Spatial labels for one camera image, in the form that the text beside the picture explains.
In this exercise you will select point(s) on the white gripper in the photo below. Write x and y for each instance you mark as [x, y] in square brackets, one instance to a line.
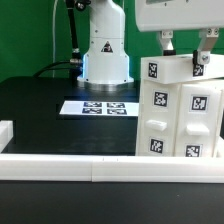
[167, 15]

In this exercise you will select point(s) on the white cabinet door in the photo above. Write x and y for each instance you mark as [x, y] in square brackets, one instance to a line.
[158, 113]
[198, 119]

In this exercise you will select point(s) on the white cabinet body box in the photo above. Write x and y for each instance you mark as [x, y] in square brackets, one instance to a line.
[182, 120]

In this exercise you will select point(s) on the white marker base plate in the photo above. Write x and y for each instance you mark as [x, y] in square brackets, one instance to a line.
[100, 108]

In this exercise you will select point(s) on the small white cabinet top block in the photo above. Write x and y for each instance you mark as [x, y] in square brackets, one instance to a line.
[180, 68]

